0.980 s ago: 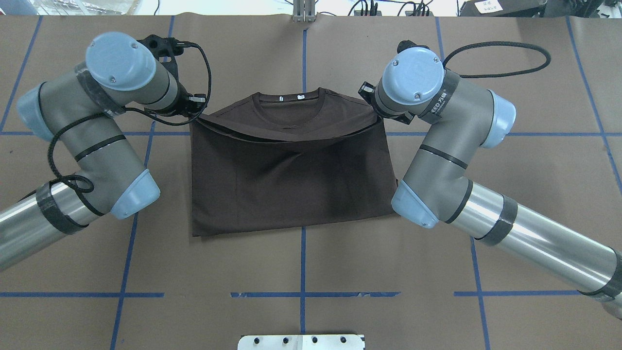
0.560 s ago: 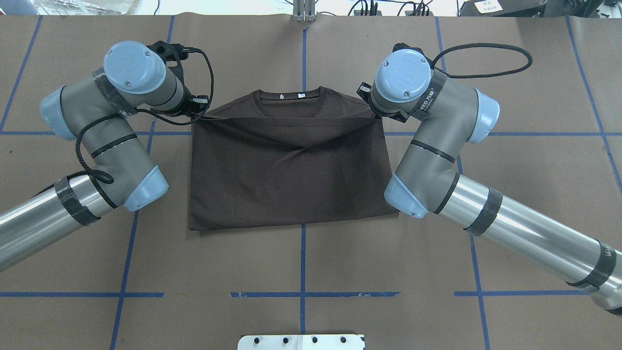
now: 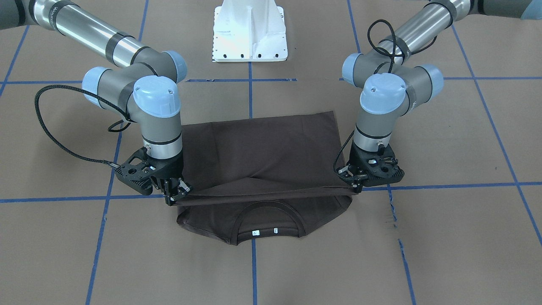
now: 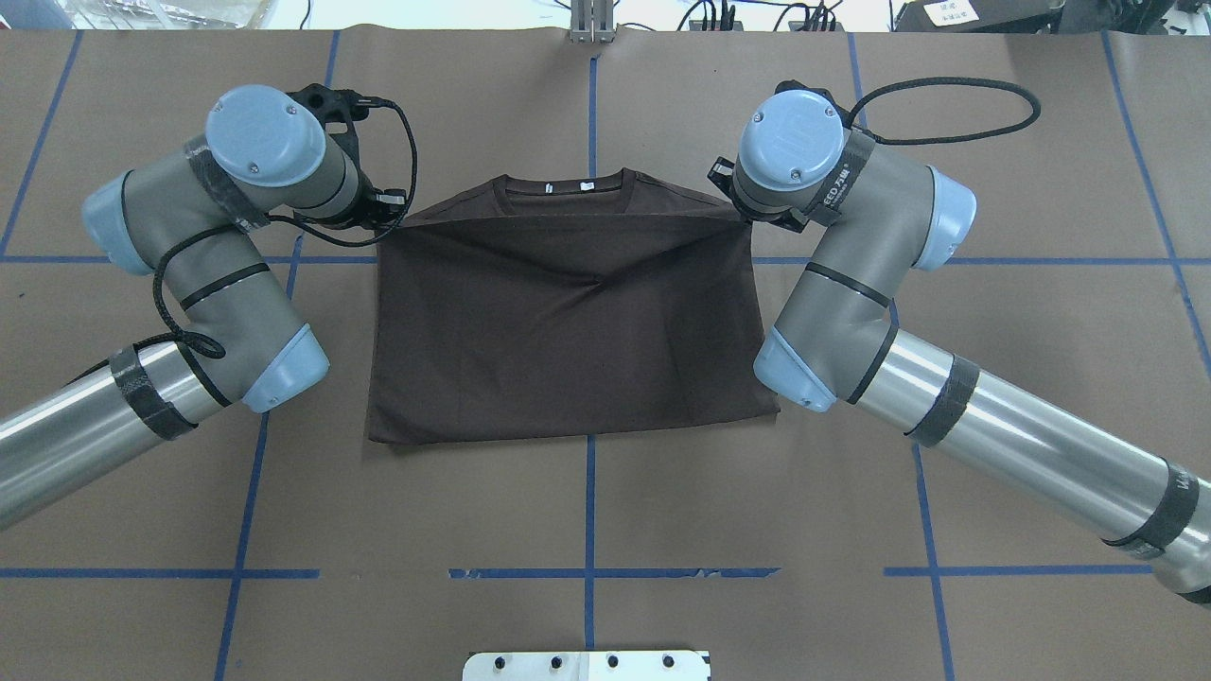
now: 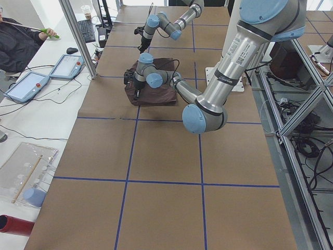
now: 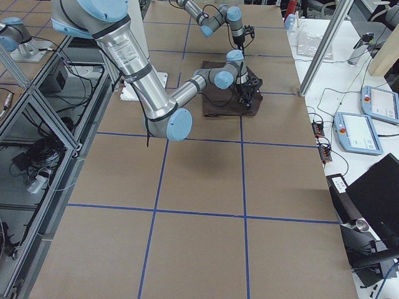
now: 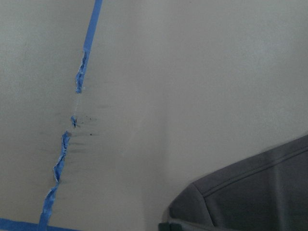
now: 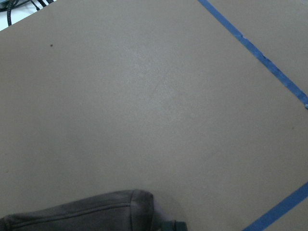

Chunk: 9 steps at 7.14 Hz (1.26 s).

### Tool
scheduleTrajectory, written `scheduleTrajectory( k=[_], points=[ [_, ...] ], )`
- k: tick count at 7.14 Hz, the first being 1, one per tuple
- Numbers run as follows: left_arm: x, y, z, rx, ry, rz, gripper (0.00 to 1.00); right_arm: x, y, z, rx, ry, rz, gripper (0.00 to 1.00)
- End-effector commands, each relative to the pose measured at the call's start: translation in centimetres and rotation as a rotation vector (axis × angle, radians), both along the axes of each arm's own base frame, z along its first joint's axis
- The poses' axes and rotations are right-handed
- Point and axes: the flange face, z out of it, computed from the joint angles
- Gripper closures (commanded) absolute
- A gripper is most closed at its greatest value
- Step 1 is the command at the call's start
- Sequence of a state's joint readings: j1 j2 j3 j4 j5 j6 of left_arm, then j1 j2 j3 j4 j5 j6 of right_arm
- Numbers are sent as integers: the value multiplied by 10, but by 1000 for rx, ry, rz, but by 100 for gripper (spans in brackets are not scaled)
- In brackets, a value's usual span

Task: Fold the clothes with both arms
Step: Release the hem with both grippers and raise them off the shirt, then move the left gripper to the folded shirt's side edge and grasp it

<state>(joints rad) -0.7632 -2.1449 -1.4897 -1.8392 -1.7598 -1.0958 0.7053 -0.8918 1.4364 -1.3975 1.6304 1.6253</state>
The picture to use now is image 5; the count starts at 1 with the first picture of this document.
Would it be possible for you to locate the black computer mouse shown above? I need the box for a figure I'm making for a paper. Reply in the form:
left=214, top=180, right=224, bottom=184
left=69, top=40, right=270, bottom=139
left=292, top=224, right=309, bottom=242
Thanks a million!
left=66, top=47, right=78, bottom=55

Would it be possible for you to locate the aluminium frame post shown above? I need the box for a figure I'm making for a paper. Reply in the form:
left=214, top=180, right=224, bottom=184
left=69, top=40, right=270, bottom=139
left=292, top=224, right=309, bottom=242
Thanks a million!
left=59, top=0, right=97, bottom=79

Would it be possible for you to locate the black keyboard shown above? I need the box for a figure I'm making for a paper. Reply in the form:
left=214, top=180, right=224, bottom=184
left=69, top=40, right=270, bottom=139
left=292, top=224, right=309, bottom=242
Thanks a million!
left=77, top=20, right=95, bottom=43

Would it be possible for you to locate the near teach pendant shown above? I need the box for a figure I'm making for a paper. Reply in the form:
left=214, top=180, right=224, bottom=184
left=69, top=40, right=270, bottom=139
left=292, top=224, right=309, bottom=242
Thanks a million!
left=4, top=71, right=50, bottom=103

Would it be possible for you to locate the blue plastic cup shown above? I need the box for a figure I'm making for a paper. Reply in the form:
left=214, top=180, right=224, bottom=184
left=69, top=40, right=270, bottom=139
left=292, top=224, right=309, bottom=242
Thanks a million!
left=23, top=188, right=46, bottom=207

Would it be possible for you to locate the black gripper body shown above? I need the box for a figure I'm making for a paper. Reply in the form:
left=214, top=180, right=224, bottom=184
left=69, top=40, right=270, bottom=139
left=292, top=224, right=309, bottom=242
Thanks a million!
left=141, top=36, right=151, bottom=47
left=133, top=79, right=145, bottom=91

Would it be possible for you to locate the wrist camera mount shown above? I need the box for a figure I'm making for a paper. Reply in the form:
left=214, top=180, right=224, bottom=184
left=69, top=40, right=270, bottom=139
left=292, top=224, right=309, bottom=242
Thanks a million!
left=134, top=26, right=145, bottom=36
left=123, top=69, right=135, bottom=85

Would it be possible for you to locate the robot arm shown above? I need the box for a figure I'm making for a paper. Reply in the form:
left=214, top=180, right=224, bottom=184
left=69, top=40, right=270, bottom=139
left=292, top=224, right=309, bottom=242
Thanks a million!
left=134, top=0, right=204, bottom=54
left=133, top=1, right=307, bottom=134

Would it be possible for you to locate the teach pendant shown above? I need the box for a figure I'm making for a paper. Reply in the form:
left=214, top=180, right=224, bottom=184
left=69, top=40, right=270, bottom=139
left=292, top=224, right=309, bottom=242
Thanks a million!
left=4, top=71, right=50, bottom=103
left=49, top=54, right=84, bottom=80

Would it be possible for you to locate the green tool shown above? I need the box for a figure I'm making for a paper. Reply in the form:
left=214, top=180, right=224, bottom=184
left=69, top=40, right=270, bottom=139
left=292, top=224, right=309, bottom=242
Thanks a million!
left=39, top=28, right=60, bottom=41

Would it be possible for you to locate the red cylinder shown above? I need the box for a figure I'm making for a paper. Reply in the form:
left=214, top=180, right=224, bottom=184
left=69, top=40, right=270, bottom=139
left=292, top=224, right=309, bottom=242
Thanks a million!
left=1, top=215, right=34, bottom=236

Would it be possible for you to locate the person in black jacket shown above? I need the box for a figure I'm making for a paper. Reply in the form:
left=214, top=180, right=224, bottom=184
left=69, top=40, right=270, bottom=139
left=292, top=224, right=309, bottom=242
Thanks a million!
left=1, top=17, right=45, bottom=73

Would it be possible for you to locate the brown t-shirt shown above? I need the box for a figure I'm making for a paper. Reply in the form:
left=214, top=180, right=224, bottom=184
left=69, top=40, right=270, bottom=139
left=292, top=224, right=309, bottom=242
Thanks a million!
left=124, top=62, right=177, bottom=106

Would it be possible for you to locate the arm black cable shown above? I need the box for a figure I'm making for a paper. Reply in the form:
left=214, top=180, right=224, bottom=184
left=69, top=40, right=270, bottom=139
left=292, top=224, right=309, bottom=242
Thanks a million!
left=148, top=2, right=167, bottom=39
left=156, top=58, right=182, bottom=89

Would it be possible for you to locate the silver plastic bag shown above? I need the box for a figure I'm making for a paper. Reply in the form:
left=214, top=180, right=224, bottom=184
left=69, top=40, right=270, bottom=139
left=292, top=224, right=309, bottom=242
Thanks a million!
left=1, top=142, right=58, bottom=201

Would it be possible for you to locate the drink cup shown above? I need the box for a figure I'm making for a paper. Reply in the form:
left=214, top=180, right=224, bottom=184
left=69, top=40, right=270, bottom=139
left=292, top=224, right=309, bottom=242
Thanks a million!
left=81, top=5, right=92, bottom=20

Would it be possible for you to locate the wooden stick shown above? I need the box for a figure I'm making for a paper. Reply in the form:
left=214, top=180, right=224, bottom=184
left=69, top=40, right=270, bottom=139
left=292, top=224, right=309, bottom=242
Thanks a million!
left=11, top=155, right=43, bottom=204

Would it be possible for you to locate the far teach pendant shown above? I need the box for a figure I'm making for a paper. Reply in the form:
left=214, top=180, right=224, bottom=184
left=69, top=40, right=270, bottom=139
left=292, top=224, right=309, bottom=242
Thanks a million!
left=49, top=54, right=84, bottom=80

